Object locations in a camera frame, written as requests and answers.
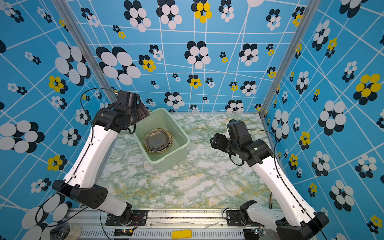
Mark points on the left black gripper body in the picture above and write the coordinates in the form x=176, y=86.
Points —
x=142, y=112

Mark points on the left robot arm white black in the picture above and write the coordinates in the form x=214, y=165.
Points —
x=79, y=184

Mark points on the aluminium front rail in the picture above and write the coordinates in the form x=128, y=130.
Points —
x=206, y=224

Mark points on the clear tape roll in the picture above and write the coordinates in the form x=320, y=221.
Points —
x=65, y=232

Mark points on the yellow dotted plate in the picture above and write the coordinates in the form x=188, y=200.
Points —
x=163, y=151

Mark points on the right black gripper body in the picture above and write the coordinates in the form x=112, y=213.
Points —
x=224, y=144

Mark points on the light green plastic bin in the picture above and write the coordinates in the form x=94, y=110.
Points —
x=162, y=119

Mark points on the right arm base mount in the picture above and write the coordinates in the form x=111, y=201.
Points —
x=233, y=218

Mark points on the yellow tag on rail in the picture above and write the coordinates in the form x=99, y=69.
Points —
x=182, y=234

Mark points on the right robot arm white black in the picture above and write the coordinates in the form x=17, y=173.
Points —
x=297, y=219

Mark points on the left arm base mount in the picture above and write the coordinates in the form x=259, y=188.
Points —
x=136, y=218

